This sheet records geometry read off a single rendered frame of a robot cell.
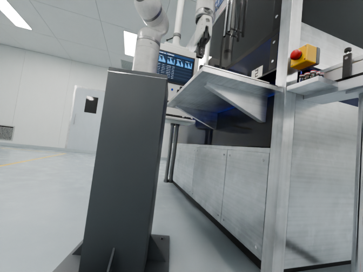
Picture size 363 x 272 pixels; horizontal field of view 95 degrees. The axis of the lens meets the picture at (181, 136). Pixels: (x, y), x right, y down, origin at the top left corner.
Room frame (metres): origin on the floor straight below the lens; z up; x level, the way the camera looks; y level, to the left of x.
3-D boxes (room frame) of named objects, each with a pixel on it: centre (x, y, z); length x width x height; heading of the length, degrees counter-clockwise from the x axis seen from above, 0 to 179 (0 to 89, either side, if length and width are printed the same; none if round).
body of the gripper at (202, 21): (0.73, -0.04, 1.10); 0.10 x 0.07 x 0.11; 17
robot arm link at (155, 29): (0.84, 0.21, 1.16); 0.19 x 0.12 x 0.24; 162
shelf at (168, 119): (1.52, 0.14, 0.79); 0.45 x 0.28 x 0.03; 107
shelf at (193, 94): (1.03, -0.18, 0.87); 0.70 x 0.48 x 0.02; 17
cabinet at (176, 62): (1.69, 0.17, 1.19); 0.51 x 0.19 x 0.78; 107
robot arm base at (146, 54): (0.81, 0.22, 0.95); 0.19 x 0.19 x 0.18
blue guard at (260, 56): (1.71, -0.14, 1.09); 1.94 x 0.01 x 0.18; 17
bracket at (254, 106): (0.79, -0.24, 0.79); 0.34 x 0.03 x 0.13; 107
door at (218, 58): (1.43, -0.24, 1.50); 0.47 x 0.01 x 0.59; 17
